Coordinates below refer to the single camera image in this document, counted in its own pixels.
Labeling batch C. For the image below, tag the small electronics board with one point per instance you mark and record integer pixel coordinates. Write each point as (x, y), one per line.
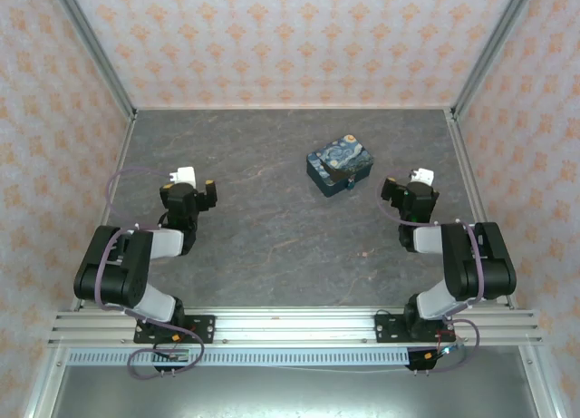
(174, 357)
(448, 349)

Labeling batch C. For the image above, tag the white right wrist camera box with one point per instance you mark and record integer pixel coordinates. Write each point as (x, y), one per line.
(426, 177)

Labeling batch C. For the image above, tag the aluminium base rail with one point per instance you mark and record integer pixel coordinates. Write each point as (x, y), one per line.
(294, 327)

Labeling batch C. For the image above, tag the starry night tin box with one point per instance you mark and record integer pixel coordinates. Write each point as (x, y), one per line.
(340, 159)

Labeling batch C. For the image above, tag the grey metal sheet shelf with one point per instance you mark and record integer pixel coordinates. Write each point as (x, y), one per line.
(294, 393)

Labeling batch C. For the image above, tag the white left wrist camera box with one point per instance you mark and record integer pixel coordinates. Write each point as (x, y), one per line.
(184, 176)

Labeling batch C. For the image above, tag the aluminium side rail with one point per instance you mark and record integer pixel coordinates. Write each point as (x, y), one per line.
(471, 177)
(115, 173)

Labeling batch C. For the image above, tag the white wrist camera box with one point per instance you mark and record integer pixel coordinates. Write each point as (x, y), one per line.
(426, 177)
(184, 176)

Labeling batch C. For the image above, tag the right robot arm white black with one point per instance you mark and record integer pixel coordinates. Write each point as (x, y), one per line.
(457, 264)

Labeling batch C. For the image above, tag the aluminium frame post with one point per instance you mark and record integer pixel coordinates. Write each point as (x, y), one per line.
(494, 51)
(93, 51)

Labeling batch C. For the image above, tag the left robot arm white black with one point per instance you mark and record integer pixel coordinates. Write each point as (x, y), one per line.
(113, 273)

